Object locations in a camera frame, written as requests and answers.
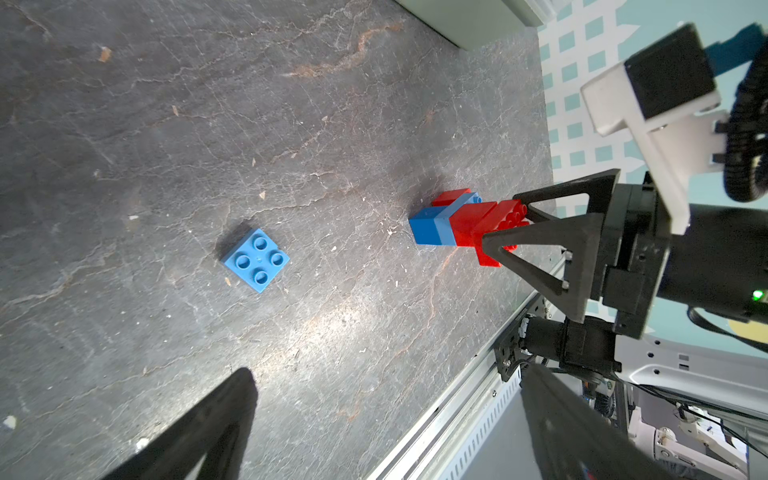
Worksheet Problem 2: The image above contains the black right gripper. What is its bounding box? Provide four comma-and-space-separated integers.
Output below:
482, 169, 671, 339

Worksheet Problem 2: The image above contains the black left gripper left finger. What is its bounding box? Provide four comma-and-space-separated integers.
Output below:
106, 367, 258, 479

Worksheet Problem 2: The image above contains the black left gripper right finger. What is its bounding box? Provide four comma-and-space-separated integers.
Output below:
520, 364, 672, 480

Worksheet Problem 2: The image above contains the red long lego brick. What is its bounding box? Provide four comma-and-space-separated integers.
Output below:
470, 199, 530, 269

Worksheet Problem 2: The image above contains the blue red lego assembly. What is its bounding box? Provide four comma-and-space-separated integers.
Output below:
409, 188, 496, 247

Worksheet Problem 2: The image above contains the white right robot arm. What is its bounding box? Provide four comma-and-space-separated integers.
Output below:
481, 169, 767, 338

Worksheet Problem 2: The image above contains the light blue square lego brick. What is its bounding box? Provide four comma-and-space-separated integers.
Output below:
221, 229, 290, 293

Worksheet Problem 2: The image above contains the green plastic storage box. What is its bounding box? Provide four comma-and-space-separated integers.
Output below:
397, 0, 571, 51

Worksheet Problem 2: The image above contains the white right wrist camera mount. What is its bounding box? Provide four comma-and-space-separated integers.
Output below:
580, 22, 768, 236

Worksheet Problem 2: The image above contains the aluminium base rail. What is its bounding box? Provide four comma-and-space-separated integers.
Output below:
365, 287, 571, 480

